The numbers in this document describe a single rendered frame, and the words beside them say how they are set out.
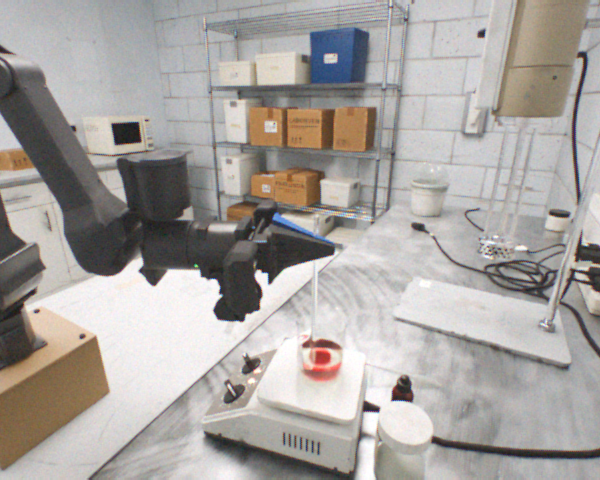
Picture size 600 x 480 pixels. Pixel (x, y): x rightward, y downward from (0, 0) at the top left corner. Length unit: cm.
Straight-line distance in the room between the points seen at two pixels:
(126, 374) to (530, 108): 76
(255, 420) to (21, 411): 29
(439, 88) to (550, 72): 212
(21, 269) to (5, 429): 19
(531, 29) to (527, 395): 54
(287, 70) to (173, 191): 240
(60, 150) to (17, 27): 307
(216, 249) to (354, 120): 223
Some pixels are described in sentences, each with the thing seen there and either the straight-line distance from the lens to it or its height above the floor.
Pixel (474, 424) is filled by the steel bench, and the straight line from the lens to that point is 60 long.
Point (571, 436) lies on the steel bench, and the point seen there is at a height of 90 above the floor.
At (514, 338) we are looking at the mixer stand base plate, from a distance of 79.
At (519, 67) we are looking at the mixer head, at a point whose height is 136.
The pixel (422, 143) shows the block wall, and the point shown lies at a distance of 281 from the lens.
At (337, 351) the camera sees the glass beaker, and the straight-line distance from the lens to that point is 44.
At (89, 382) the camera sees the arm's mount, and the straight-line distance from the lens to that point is 62.
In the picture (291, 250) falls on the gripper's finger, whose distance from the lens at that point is 38.
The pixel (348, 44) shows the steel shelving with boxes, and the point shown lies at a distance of 262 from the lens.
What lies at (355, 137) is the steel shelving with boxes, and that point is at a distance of 256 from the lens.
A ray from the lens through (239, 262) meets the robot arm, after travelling 31.
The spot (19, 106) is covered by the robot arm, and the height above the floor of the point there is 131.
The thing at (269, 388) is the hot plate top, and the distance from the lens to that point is 47.
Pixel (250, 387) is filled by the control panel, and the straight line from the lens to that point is 51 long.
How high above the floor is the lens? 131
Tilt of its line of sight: 21 degrees down
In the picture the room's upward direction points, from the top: straight up
